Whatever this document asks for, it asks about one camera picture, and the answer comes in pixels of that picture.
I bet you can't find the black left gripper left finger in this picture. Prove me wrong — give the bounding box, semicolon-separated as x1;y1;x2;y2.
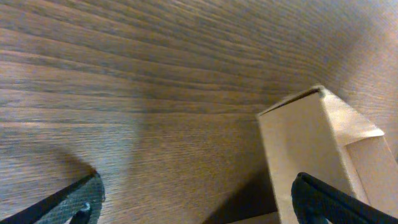
1;172;105;224

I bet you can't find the cardboard box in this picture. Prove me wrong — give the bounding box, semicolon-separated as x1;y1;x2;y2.
223;84;398;224

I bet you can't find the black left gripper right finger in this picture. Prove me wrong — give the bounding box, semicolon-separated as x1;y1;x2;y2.
291;172;397;224

